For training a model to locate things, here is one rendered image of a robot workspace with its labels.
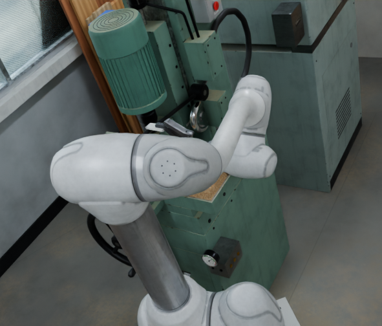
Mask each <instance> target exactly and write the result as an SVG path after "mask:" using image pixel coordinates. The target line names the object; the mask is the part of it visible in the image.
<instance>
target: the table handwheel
mask: <svg viewBox="0 0 382 326"><path fill-rule="evenodd" d="M95 218H96V217H95V216H93V215H92V214H91V213H89V214H88V216H87V226H88V229H89V232H90V234H91V235H92V237H93V238H94V240H95V241H96V242H97V243H98V244H99V245H100V246H101V247H102V248H103V249H104V250H105V251H106V252H107V253H108V254H109V255H111V256H112V257H113V258H115V259H117V260H118V261H120V262H121V263H123V264H126V265H128V266H131V267H133V266H132V264H131V262H130V261H129V259H128V257H127V256H125V255H123V254H121V253H120V252H119V251H118V249H122V247H121V245H120V244H119V242H118V240H117V238H116V236H115V235H113V237H112V238H111V241H112V244H113V245H114V246H115V247H114V248H113V247H112V246H111V245H110V244H109V243H108V242H107V241H106V240H105V239H104V238H103V237H102V236H101V235H100V233H99V231H98V230H97V228H96V225H95Z"/></svg>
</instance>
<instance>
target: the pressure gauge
mask: <svg viewBox="0 0 382 326"><path fill-rule="evenodd" d="M202 260H203V262H204V263H205V264H206V265H208V266H211V267H216V266H217V265H218V262H219V261H220V256H219V255H218V254H217V253H216V252H215V251H213V250H206V251H205V252H204V254H203V255H202ZM209 260H210V262H209Z"/></svg>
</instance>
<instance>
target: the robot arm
mask: <svg viewBox="0 0 382 326"><path fill-rule="evenodd" d="M270 110H271V88H270V85H269V82H268V81H267V80H266V79H265V78H263V77H262V76H257V75H247V76H245V77H244V78H242V79H241V80H240V81H239V83H238V85H237V87H236V89H235V92H234V94H233V97H232V99H231V100H230V102H229V108H228V111H227V113H226V115H225V117H224V119H223V121H222V123H221V124H220V126H219V128H218V130H217V132H216V134H215V135H214V137H213V139H212V140H210V141H209V142H208V141H203V140H201V139H198V138H193V134H194V131H192V130H188V129H186V128H185V127H183V126H181V125H180V124H178V123H176V122H175V121H173V120H171V119H170V118H168V119H167V120H165V121H164V122H163V123H160V122H158V123H156V124H153V123H150V124H148V125H147V126H146V127H145V129H149V130H153V131H161V132H164V131H166V132H167V133H168V134H169V135H157V134H134V133H111V134H104V135H93V136H86V137H83V138H80V139H77V140H75V141H73V142H71V143H69V144H67V145H65V146H63V149H61V150H59V151H58V152H57V153H56V154H55V155H54V157H53V159H52V163H51V166H50V178H51V182H52V185H53V187H54V189H55V191H56V192H57V194H58V195H59V196H61V197H62V198H64V199H65V200H66V201H69V202H71V203H73V204H79V206H80V207H82V208H83V209H84V210H86V211H88V212H89V213H91V214H92V215H93V216H95V217H96V218H97V219H99V220H100V221H101V222H103V223H106V224H108V225H109V226H110V227H111V230H112V231H113V233H114V235H115V236H116V238H117V240H118V242H119V244H120V245H121V247H122V249H123V251H124V252H125V254H126V256H127V257H128V259H129V261H130V262H131V264H132V266H133V268H134V270H135V271H136V273H137V275H138V277H139V278H140V280H141V282H142V283H143V285H144V287H145V289H146V291H147V292H148V294H147V295H146V296H145V297H144V298H143V300H142V301H141V303H140V306H139V309H138V315H137V320H138V326H285V323H284V318H283V315H282V312H281V309H280V307H279V304H278V303H277V301H276V299H275V298H274V297H273V295H272V294H271V293H270V292H269V291H268V290H267V289H266V288H264V287H263V286H262V285H260V284H257V283H254V282H249V281H246V282H241V283H237V284H234V285H232V286H230V287H228V288H227V289H226V290H223V291H221V292H210V291H206V290H205V289H204V288H203V287H201V286H200V285H199V284H198V283H197V282H196V281H195V280H194V279H192V278H191V277H189V276H186V275H183V273H182V271H181V269H180V266H179V264H178V262H177V260H176V257H175V255H174V253H173V251H172V249H171V247H170V245H169V243H168V240H167V238H166V236H165V234H164V231H163V230H162V227H161V226H160V223H159V221H158V219H157V217H156V214H155V212H154V210H153V208H152V206H151V203H150V202H153V201H162V200H167V199H173V198H177V197H183V196H189V195H194V194H197V193H200V192H203V191H205V190H207V189H208V188H209V187H211V186H212V185H213V184H214V183H216V181H217V180H218V179H219V177H220V176H221V174H222V173H223V172H225V173H228V174H229V175H232V176H234V177H239V178H243V179H263V178H267V177H270V176H271V175H272V174H273V172H274V171H275V168H276V165H277V155H276V153H275V152H274V150H272V149H271V148H270V147H268V146H266V145H265V134H266V129H267V126H268V122H269V118H270ZM243 132H244V133H243ZM252 133H254V134H252ZM257 134H258V135H257Z"/></svg>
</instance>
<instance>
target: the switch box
mask: <svg viewBox="0 0 382 326"><path fill-rule="evenodd" d="M190 1H191V6H192V9H193V13H194V16H195V21H196V23H210V22H212V20H214V18H216V17H217V16H218V15H219V13H221V11H222V10H223V9H222V3H221V0H190ZM215 1H217V2H218V4H219V8H218V12H217V13H216V14H214V12H215V11H216V10H215V9H214V8H213V4H214V2H215Z"/></svg>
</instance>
